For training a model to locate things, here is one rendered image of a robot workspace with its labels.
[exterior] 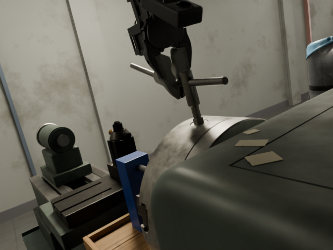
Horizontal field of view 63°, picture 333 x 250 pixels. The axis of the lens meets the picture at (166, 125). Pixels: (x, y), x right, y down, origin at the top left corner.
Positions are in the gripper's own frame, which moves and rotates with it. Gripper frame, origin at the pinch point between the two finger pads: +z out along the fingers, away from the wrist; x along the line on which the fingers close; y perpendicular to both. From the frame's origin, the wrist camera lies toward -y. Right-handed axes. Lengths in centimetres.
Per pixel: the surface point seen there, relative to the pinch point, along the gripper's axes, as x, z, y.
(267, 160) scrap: 9.6, 2.3, -28.3
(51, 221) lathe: 33, 34, 49
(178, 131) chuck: 3.9, 6.1, -2.0
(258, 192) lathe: 13.8, 2.0, -31.2
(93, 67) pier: -60, -8, 303
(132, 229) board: 13, 40, 30
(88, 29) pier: -71, -52, 304
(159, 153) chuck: 8.9, 8.1, -2.5
